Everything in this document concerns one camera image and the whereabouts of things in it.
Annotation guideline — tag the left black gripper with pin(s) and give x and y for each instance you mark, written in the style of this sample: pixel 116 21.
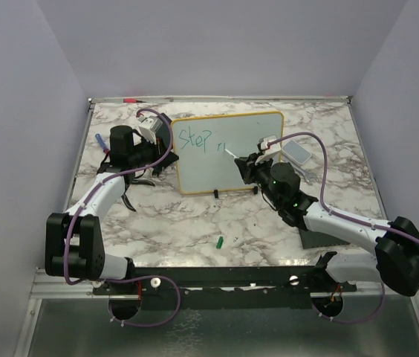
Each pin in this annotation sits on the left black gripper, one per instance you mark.
pixel 159 149

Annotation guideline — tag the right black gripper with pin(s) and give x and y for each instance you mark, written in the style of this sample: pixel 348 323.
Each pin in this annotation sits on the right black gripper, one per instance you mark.
pixel 248 166

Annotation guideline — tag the green whiteboard marker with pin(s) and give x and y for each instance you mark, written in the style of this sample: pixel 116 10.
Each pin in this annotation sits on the green whiteboard marker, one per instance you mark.
pixel 230 153

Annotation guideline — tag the yellow framed whiteboard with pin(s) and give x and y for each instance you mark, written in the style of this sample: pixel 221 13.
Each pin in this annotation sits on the yellow framed whiteboard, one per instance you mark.
pixel 203 165

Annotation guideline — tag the green marker cap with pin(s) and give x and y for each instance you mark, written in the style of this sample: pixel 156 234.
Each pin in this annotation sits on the green marker cap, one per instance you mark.
pixel 220 242

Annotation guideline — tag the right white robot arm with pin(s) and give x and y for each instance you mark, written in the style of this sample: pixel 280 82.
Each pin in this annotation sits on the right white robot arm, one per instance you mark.
pixel 391 249

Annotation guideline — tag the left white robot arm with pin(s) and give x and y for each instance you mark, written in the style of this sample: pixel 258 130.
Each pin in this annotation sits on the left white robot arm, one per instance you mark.
pixel 74 247

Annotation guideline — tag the white whiteboard eraser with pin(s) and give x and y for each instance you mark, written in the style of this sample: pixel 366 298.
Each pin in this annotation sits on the white whiteboard eraser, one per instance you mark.
pixel 296 152

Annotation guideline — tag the black multitool pliers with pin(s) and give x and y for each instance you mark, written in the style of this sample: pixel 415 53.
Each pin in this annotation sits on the black multitool pliers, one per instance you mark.
pixel 135 186

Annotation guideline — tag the silver wrench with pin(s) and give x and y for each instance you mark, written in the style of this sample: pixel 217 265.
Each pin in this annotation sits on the silver wrench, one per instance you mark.
pixel 309 177

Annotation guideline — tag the blue red screwdriver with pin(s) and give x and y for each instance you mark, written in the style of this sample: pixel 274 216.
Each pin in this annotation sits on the blue red screwdriver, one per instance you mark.
pixel 102 143

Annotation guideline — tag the black box front right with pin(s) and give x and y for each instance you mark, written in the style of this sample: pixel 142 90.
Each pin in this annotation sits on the black box front right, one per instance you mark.
pixel 310 239

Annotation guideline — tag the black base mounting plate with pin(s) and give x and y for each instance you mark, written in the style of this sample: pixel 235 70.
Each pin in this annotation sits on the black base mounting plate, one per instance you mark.
pixel 238 287

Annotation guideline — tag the blue handled cutters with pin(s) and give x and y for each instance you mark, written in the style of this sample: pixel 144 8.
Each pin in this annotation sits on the blue handled cutters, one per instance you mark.
pixel 155 172

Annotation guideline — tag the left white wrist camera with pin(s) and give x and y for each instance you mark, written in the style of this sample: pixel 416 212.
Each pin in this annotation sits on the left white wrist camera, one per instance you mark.
pixel 148 128

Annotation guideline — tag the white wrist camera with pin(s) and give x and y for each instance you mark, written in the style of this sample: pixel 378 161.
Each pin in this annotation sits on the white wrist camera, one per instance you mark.
pixel 148 128
pixel 268 149

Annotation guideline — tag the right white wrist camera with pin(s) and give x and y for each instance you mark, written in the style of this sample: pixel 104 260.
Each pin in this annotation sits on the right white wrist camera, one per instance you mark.
pixel 268 149

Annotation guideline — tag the red marker on rail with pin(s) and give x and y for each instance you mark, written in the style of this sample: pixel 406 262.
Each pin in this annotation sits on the red marker on rail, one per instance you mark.
pixel 132 100

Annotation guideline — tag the aluminium table frame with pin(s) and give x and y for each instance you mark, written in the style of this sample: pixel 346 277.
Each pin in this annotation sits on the aluminium table frame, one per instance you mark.
pixel 69 321

